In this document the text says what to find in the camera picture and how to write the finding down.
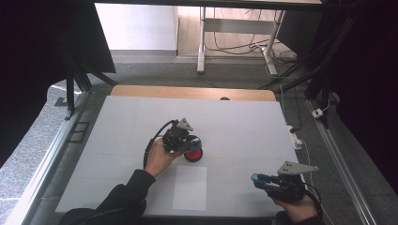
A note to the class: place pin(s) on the black metal stand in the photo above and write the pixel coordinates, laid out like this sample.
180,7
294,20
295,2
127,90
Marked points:
70,90
319,84

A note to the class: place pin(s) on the aluminium floor rail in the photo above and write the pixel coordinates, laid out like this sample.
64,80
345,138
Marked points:
40,168
341,168

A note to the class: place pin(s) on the white power strip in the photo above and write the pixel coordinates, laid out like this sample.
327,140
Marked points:
295,140

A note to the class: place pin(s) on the person's right hand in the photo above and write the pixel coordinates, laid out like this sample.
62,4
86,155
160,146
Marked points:
302,211

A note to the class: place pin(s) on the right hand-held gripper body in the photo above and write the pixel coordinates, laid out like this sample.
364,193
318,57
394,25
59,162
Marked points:
291,187

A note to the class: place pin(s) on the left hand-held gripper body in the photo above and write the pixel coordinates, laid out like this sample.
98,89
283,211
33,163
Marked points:
176,139

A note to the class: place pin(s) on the person's left hand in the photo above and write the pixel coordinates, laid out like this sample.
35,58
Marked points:
158,157

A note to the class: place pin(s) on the white table mat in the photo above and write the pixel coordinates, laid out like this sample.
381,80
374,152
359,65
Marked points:
234,125

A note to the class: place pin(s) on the white paper sheet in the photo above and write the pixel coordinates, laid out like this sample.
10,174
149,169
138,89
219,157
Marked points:
190,187

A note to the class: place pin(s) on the white metal desk frame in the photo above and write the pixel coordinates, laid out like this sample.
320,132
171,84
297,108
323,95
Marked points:
237,26

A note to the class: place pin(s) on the round red ink pad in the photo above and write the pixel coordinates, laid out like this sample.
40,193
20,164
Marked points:
193,155

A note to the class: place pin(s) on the black curtain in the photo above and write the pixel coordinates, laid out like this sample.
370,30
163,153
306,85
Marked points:
31,62
369,78

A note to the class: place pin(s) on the white adapter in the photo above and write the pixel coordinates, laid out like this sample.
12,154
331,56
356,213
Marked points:
317,113

